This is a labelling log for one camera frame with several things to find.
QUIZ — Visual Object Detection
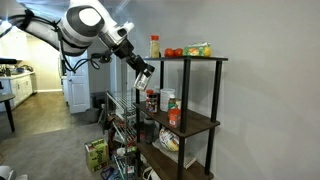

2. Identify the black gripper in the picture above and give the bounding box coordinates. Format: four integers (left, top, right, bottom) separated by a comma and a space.
112, 39, 155, 74

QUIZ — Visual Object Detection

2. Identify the black lid spice bottle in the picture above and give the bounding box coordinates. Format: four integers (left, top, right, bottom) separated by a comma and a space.
134, 71, 152, 91

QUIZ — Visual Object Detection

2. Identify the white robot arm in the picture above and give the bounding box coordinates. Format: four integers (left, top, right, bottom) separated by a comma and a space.
0, 0, 154, 77

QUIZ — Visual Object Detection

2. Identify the orange lid spice bottle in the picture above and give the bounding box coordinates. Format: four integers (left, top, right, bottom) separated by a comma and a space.
150, 35, 160, 58

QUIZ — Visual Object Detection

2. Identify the green label sauce bottle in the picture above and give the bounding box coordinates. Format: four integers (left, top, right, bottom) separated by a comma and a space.
168, 94, 176, 111

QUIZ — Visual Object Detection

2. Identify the dark water bottle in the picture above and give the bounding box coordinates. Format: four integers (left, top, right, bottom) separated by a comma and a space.
144, 117, 155, 144

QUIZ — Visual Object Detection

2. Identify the dark wood black shelf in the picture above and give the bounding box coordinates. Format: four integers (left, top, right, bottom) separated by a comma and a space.
135, 56, 227, 180

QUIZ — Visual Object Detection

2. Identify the left red tomato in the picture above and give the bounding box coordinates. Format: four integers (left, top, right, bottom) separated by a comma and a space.
164, 48, 174, 57

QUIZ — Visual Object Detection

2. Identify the red tomato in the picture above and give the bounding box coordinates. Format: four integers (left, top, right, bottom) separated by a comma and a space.
164, 48, 174, 57
174, 48, 183, 57

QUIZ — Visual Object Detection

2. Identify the white plastic tub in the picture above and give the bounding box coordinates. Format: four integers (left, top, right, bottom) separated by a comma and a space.
160, 88, 175, 111

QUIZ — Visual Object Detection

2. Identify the red lid dark jar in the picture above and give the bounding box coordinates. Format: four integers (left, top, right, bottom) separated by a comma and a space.
146, 89, 158, 114

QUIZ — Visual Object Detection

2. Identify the right red tomato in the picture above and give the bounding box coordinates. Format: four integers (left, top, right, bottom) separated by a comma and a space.
174, 48, 183, 57

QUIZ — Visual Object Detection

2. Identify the orange lid seasoning jar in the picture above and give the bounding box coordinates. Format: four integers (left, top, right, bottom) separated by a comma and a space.
168, 108, 181, 128

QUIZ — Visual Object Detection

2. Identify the green plastic food bag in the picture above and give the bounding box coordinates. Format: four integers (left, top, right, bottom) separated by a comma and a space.
183, 42, 211, 57

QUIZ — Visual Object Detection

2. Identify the grey trash bin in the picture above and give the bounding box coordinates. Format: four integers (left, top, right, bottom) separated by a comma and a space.
85, 108, 99, 123

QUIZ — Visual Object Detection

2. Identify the white panel door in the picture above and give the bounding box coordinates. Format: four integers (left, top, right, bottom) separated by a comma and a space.
66, 52, 90, 114

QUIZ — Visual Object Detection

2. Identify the green cardboard box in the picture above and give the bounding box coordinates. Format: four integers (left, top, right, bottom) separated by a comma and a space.
84, 138, 109, 172

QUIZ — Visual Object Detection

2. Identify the white kitchen cabinet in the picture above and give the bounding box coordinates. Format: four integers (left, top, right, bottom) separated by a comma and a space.
0, 72, 33, 109

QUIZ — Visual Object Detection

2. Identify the small dark side table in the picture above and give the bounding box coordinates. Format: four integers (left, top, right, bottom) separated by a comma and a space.
0, 94, 15, 132

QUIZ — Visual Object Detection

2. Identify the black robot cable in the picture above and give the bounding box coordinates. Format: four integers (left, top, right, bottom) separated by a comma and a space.
54, 19, 113, 74

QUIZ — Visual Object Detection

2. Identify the chrome wire rack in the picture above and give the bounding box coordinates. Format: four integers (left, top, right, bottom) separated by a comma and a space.
106, 91, 136, 180

